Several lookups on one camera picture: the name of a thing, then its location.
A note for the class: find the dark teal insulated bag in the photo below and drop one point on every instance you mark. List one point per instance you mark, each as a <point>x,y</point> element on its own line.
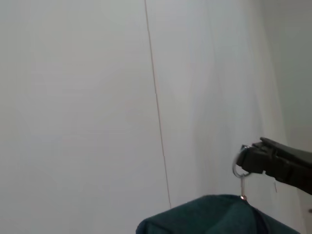
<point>214,217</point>

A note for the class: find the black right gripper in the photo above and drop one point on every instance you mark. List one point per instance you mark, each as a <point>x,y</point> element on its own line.
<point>297,168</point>

